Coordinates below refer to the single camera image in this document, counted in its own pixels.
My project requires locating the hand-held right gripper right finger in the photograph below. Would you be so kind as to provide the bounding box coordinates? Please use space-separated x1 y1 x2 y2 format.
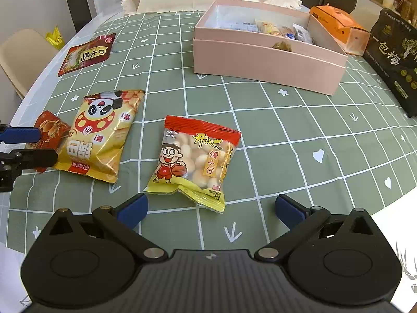
254 194 380 263

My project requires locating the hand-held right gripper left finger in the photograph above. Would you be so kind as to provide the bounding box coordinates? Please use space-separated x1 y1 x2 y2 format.
42 193 167 263

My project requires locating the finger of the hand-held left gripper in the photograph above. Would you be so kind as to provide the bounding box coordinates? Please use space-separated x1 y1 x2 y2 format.
0 149 58 194
0 124 42 145

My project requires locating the small red snack packet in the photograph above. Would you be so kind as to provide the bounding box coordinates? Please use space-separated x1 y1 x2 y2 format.
25 110 71 173

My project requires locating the yellow panda cracker packet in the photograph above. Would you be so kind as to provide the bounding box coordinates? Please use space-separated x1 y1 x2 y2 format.
53 89 146 184

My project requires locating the cartoon boy bun packet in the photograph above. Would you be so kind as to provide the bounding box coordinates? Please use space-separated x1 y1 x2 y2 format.
143 115 242 215

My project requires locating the red-brown snack packet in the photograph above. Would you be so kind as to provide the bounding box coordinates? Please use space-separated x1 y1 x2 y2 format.
58 33 116 77

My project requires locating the pink cardboard box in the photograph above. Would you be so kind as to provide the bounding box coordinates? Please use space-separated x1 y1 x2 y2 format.
192 0 348 96

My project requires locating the clear silver snack packet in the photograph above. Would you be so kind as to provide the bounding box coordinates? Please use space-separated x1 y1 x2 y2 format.
292 23 316 44

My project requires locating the blue-grey snack packet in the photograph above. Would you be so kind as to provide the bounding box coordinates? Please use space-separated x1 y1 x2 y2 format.
221 19 259 32

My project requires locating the beige chair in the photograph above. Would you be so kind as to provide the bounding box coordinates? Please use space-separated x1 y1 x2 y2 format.
0 28 60 100
348 8 372 33

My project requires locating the yellow plastic bag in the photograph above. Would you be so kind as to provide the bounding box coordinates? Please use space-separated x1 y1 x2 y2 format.
45 25 66 50

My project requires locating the dark door panel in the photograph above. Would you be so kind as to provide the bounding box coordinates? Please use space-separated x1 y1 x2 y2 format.
63 0 92 34

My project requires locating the large black snack bag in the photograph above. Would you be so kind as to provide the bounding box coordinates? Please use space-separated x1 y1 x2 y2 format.
363 8 417 118

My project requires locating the orange tissue pack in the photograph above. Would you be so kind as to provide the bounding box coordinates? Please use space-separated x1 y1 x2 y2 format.
309 4 371 56

